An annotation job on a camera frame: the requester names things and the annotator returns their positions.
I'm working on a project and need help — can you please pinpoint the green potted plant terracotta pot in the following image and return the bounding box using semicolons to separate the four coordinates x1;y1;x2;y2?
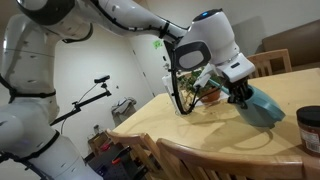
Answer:
178;69;221;103

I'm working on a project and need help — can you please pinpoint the camera on black stand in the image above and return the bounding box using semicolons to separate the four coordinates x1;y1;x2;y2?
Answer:
51;75;111;126

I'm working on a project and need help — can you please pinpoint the white paper towel roll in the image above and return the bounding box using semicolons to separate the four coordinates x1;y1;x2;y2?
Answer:
162;75;180;115

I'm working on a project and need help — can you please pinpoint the wooden chair front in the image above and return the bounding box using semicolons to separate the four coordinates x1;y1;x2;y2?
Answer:
156;138;320;180

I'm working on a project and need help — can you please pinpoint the dark lidded red jar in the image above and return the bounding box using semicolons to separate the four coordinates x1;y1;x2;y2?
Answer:
296;106;320;157

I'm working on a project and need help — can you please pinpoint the teal plastic watering can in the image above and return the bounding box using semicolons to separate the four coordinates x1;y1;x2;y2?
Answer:
209;80;285;128

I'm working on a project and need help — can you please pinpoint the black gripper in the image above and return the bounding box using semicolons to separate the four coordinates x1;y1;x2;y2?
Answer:
228;77;249;109

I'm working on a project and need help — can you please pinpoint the brown leather sofa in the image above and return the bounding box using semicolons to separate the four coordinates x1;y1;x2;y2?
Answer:
262;20;320;71

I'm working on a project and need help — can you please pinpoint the wooden chair by armchair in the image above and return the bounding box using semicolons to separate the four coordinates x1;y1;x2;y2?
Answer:
248;49;292;79

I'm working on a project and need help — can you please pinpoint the grey cloth bundle on floor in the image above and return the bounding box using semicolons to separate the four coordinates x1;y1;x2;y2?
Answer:
111;97;137;116

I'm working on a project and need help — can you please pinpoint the wooden chair right side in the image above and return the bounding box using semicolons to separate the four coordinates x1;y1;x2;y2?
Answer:
106;129;169;180

